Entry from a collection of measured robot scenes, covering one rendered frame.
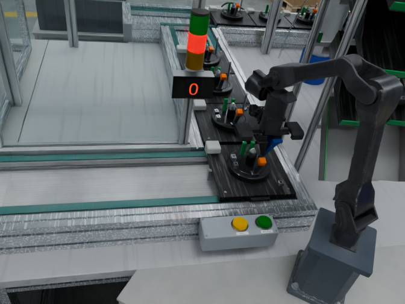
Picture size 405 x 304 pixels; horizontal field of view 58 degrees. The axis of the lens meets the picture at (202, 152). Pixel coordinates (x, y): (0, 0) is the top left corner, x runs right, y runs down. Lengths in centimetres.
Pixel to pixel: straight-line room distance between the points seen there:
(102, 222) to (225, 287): 36
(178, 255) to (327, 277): 39
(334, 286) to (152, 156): 65
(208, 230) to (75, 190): 41
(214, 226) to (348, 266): 34
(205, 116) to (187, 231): 49
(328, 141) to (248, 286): 51
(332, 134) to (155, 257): 66
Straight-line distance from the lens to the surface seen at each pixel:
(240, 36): 226
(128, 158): 121
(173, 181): 118
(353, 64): 81
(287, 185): 118
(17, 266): 110
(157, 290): 101
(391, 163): 134
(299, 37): 240
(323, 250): 93
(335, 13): 191
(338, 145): 124
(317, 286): 103
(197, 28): 100
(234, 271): 107
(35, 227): 103
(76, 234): 104
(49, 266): 108
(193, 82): 107
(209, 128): 132
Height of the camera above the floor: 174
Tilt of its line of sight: 39 degrees down
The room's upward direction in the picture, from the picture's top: 9 degrees clockwise
